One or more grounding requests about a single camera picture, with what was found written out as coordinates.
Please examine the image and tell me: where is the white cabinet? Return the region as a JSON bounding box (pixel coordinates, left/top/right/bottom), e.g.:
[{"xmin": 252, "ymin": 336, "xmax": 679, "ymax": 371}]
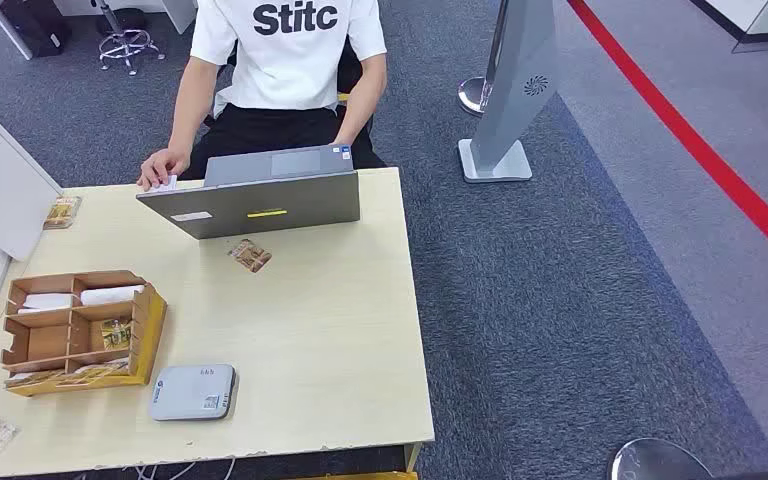
[{"xmin": 0, "ymin": 100, "xmax": 64, "ymax": 262}]

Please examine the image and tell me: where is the black office chair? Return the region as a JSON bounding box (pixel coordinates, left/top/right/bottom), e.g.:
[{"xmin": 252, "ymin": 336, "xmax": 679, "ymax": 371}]
[{"xmin": 201, "ymin": 39, "xmax": 375, "ymax": 134}]

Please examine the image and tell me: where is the chrome stool base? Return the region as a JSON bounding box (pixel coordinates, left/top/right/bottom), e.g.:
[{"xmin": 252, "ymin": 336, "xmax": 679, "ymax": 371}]
[{"xmin": 90, "ymin": 0, "xmax": 167, "ymax": 77}]

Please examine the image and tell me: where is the white cable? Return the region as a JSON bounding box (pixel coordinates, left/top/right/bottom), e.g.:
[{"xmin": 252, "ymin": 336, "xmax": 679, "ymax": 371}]
[{"xmin": 118, "ymin": 455, "xmax": 240, "ymax": 480}]

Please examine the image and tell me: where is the chrome stanchion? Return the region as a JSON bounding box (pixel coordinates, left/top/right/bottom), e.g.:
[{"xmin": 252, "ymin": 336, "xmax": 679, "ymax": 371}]
[
  {"xmin": 457, "ymin": 0, "xmax": 511, "ymax": 118},
  {"xmin": 607, "ymin": 437, "xmax": 717, "ymax": 480}
]

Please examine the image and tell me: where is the person's right hand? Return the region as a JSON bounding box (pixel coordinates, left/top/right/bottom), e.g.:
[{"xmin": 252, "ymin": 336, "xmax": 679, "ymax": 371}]
[{"xmin": 136, "ymin": 148, "xmax": 192, "ymax": 193}]

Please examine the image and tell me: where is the person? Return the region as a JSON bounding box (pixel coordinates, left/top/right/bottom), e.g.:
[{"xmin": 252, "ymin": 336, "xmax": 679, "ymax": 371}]
[{"xmin": 135, "ymin": 0, "xmax": 389, "ymax": 193}]

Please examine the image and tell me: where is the grey card reader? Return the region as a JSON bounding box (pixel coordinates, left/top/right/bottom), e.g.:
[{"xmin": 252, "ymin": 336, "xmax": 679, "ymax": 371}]
[{"xmin": 148, "ymin": 362, "xmax": 238, "ymax": 423}]

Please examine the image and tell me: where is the red barrier belt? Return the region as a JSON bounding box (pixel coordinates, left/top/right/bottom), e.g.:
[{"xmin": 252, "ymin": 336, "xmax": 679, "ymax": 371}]
[{"xmin": 566, "ymin": 0, "xmax": 768, "ymax": 280}]

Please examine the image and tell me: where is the black bag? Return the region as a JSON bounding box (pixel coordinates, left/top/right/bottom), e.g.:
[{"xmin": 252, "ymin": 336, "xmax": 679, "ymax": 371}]
[{"xmin": 0, "ymin": 0, "xmax": 73, "ymax": 60}]

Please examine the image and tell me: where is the wooden organizer box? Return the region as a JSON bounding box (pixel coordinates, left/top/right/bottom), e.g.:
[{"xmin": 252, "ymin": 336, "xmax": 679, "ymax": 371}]
[{"xmin": 0, "ymin": 269, "xmax": 168, "ymax": 399}]

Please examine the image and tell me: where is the white office desk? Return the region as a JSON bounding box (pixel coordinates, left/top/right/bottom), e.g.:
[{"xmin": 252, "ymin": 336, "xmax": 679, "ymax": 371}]
[{"xmin": 0, "ymin": 0, "xmax": 200, "ymax": 62}]

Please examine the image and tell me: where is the grey laptop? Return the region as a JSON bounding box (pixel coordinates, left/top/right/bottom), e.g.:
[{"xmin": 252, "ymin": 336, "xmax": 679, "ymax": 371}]
[{"xmin": 135, "ymin": 143, "xmax": 363, "ymax": 241}]

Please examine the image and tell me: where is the grey kiosk stand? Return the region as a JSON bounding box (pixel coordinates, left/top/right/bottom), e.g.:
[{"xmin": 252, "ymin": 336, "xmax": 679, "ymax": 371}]
[{"xmin": 457, "ymin": 0, "xmax": 559, "ymax": 184}]

